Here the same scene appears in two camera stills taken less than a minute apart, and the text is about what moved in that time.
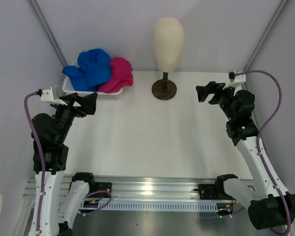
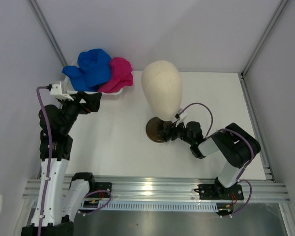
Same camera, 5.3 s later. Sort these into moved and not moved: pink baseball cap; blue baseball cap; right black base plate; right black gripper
Moved: right black gripper
Not moved: blue baseball cap; right black base plate; pink baseball cap
